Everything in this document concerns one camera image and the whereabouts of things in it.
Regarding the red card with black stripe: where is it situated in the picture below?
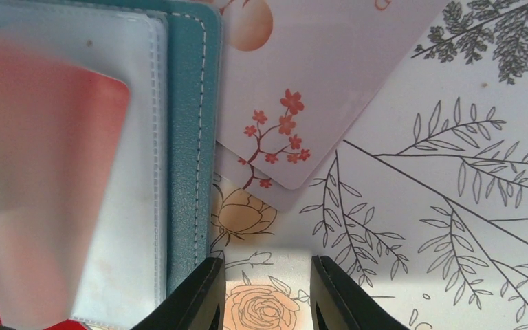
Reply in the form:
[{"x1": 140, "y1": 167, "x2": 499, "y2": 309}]
[{"x1": 0, "y1": 38, "x2": 130, "y2": 329}]

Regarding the blue leather card holder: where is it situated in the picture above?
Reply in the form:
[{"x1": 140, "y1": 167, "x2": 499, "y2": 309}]
[{"x1": 0, "y1": 1, "x2": 222, "y2": 329}]

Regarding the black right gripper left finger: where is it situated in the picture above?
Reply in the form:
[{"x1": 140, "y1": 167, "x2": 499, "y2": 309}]
[{"x1": 133, "y1": 257, "x2": 226, "y2": 330}]

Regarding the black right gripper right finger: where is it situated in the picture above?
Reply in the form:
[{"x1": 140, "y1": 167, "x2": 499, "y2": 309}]
[{"x1": 310, "y1": 255, "x2": 408, "y2": 330}]

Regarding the white floral card on table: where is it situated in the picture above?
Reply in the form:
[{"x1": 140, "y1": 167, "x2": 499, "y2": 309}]
[{"x1": 215, "y1": 1, "x2": 446, "y2": 190}]

